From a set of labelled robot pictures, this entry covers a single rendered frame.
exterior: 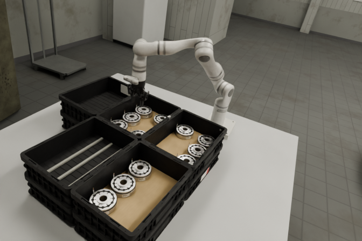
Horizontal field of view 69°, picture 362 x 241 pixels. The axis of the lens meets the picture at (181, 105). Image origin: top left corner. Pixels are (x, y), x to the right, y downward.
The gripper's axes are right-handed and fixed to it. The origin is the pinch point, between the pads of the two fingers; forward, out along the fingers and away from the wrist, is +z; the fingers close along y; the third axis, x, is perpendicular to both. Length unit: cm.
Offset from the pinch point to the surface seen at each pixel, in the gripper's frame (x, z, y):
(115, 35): -271, 78, 286
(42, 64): -98, 85, 253
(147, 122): -5.4, 14.8, -4.3
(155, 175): 24.8, 15.1, -33.6
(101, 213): 59, 5, -36
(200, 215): 20, 28, -57
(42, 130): 30, 27, 45
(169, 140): -1.3, 15.0, -23.5
